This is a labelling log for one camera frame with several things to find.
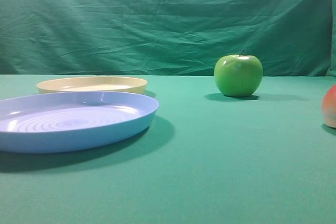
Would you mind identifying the green apple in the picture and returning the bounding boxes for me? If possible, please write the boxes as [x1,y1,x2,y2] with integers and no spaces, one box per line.
[214,52,264,98]

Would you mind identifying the green backdrop cloth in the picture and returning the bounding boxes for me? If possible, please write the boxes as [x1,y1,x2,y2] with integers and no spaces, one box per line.
[1,0,335,76]

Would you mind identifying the yellow plastic plate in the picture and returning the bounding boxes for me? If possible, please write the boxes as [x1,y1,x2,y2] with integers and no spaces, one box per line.
[36,76,148,94]

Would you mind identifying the blue plastic plate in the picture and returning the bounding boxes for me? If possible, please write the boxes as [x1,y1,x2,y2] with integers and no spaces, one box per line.
[1,91,159,154]

